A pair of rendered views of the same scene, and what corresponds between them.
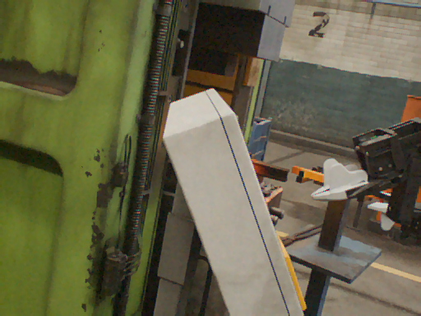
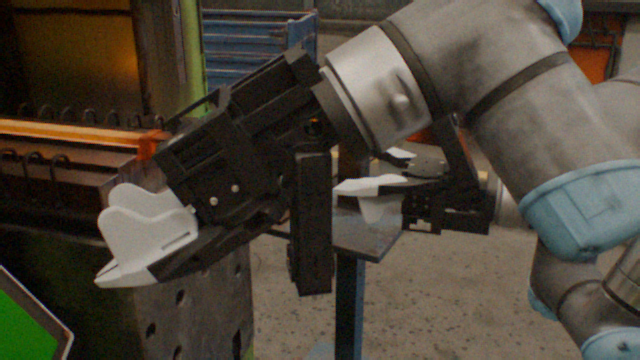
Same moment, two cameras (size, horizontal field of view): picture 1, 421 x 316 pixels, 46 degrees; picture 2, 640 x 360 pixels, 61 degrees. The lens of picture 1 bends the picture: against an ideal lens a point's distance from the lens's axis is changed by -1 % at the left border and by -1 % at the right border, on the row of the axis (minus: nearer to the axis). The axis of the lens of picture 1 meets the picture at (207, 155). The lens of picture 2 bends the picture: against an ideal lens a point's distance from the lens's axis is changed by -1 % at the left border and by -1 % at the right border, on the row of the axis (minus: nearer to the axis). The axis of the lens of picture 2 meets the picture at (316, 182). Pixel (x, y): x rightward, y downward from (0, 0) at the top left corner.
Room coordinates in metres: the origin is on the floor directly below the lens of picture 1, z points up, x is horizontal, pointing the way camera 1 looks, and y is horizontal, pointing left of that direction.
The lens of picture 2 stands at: (0.46, -0.32, 1.28)
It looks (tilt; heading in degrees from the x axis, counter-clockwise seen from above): 24 degrees down; 356
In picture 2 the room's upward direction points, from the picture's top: straight up
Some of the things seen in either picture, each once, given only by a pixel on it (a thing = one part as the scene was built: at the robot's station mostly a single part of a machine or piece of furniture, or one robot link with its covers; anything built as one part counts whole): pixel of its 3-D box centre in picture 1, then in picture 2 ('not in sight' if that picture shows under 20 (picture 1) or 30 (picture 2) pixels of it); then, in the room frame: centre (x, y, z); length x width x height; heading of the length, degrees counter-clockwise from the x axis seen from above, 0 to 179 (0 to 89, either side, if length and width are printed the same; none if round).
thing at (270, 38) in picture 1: (194, 26); not in sight; (1.30, 0.10, 1.32); 0.42 x 0.20 x 0.10; 70
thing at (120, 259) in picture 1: (114, 271); not in sight; (0.93, 0.14, 0.80); 0.06 x 0.03 x 0.14; 160
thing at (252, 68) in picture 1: (254, 58); not in sight; (1.57, -0.09, 1.27); 0.09 x 0.02 x 0.17; 160
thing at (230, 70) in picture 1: (178, 55); not in sight; (1.34, 0.12, 1.24); 0.30 x 0.07 x 0.06; 70
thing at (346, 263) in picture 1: (326, 249); (352, 208); (1.69, -0.48, 0.66); 0.40 x 0.30 x 0.02; 149
